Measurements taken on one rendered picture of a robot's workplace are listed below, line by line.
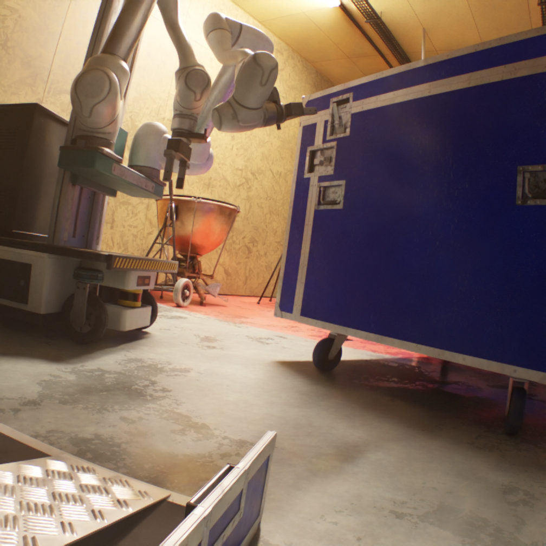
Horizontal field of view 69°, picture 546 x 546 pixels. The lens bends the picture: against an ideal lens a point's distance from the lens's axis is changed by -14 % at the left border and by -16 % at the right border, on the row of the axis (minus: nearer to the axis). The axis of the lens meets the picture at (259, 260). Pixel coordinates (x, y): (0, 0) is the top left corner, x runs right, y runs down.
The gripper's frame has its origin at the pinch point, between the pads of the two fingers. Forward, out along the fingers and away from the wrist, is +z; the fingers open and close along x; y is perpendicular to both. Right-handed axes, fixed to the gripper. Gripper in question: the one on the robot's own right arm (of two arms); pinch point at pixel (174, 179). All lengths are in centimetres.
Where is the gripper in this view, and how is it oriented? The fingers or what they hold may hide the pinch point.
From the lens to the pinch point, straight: 160.4
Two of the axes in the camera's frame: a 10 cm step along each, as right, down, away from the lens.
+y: -9.8, -1.3, 1.5
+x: -1.5, -0.4, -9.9
